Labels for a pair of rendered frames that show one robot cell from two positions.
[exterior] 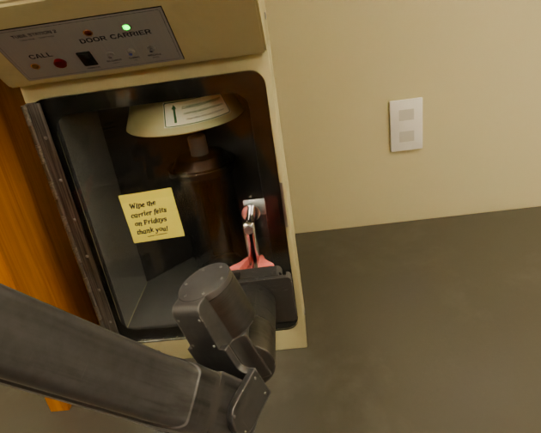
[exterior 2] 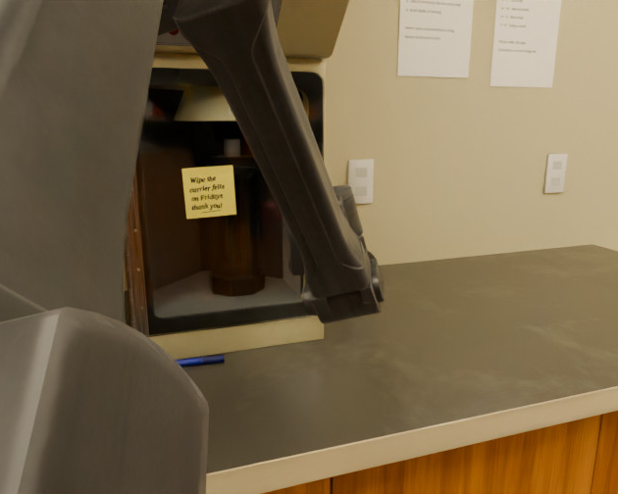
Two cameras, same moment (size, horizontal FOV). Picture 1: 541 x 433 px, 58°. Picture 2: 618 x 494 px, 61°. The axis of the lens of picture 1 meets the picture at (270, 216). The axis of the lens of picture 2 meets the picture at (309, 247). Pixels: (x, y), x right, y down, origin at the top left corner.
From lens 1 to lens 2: 0.42 m
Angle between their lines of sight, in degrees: 25
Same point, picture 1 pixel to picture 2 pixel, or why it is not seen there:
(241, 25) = (327, 26)
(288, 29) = not seen: hidden behind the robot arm
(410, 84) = (364, 147)
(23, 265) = not seen: hidden behind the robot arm
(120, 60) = not seen: hidden behind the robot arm
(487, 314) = (456, 311)
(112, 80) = (197, 62)
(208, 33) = (300, 28)
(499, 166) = (428, 223)
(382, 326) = (380, 322)
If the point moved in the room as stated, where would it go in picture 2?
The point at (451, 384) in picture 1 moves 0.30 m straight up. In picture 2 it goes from (454, 346) to (467, 171)
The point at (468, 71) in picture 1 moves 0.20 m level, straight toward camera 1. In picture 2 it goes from (406, 142) to (422, 147)
